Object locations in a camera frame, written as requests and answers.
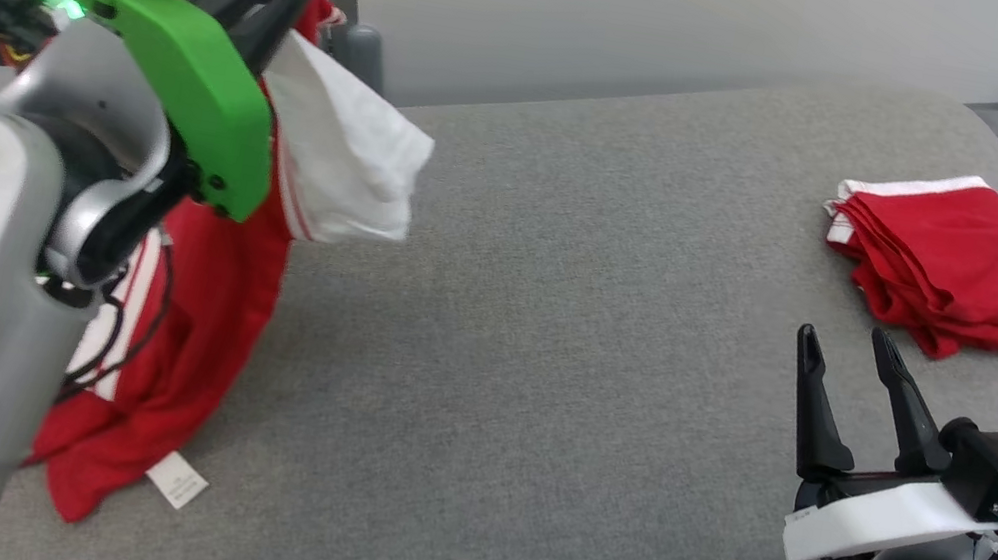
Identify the red shorts white trim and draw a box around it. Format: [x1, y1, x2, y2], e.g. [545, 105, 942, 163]
[801, 152, 998, 371]

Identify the red white jersey shirt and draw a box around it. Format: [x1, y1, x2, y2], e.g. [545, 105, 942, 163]
[17, 0, 458, 560]

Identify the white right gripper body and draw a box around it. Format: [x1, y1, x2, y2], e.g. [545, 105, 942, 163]
[778, 452, 998, 560]

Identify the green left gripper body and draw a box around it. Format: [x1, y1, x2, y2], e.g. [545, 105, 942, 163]
[16, 0, 304, 228]

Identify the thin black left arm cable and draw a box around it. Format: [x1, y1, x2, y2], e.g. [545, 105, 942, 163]
[48, 218, 185, 421]

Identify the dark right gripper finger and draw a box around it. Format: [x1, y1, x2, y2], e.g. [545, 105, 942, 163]
[773, 321, 879, 489]
[849, 326, 972, 486]

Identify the grey fabric sofa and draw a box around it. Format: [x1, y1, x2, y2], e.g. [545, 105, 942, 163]
[0, 0, 998, 560]

